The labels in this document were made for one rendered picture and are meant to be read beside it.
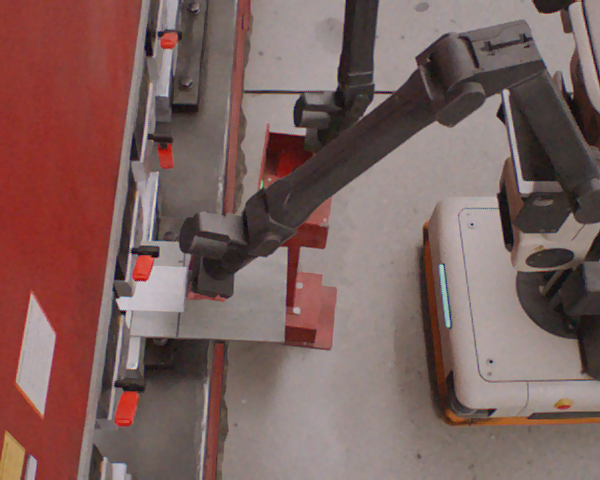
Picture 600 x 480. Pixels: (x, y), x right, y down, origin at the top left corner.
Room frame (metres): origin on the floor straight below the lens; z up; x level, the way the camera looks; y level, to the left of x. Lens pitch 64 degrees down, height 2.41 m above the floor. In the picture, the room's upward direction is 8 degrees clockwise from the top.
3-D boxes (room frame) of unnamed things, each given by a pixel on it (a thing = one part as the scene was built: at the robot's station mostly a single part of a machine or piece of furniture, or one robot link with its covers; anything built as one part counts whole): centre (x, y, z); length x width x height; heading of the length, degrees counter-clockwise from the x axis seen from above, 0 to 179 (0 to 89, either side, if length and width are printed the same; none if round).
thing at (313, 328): (0.95, -0.01, 0.06); 0.25 x 0.20 x 0.12; 91
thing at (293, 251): (0.95, 0.02, 0.39); 0.05 x 0.05 x 0.54; 1
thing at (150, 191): (0.62, 0.30, 0.92); 0.39 x 0.06 x 0.10; 5
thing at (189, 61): (1.18, 0.29, 0.89); 0.30 x 0.05 x 0.03; 5
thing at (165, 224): (0.62, 0.24, 0.89); 0.30 x 0.05 x 0.03; 5
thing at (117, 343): (0.35, 0.27, 1.26); 0.15 x 0.09 x 0.17; 5
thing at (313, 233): (0.95, 0.02, 0.75); 0.20 x 0.16 x 0.18; 1
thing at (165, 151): (0.73, 0.24, 1.20); 0.04 x 0.02 x 0.10; 95
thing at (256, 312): (0.58, 0.14, 1.00); 0.26 x 0.18 x 0.01; 95
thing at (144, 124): (0.74, 0.30, 1.26); 0.15 x 0.09 x 0.17; 5
